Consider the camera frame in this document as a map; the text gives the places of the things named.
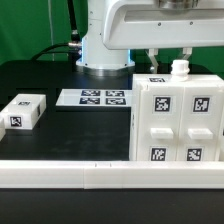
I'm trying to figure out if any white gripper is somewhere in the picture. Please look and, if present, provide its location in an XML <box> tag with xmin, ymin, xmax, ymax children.
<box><xmin>102</xmin><ymin>0</ymin><xmax>224</xmax><ymax>74</ymax></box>

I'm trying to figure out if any white cabinet body box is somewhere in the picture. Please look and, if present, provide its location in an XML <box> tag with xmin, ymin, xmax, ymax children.
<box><xmin>129</xmin><ymin>59</ymin><xmax>224</xmax><ymax>162</ymax></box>

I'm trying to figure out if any white cabinet top block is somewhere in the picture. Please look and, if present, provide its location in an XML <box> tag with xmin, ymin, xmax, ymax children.
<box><xmin>0</xmin><ymin>94</ymin><xmax>46</xmax><ymax>130</ymax></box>

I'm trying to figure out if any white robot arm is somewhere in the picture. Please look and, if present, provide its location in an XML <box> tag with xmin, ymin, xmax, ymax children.
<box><xmin>77</xmin><ymin>0</ymin><xmax>224</xmax><ymax>76</ymax></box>

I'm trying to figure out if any white left fence piece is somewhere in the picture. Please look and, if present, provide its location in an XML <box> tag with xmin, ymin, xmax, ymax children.
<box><xmin>0</xmin><ymin>116</ymin><xmax>6</xmax><ymax>141</ymax></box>

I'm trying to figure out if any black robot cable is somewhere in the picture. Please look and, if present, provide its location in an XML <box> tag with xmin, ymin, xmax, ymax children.
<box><xmin>31</xmin><ymin>0</ymin><xmax>83</xmax><ymax>62</ymax></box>

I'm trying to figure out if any white marker base plate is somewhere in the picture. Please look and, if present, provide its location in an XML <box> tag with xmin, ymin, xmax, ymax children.
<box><xmin>56</xmin><ymin>89</ymin><xmax>132</xmax><ymax>107</ymax></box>

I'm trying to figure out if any white front fence rail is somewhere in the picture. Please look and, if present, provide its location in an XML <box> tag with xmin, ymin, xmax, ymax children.
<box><xmin>0</xmin><ymin>160</ymin><xmax>224</xmax><ymax>189</ymax></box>

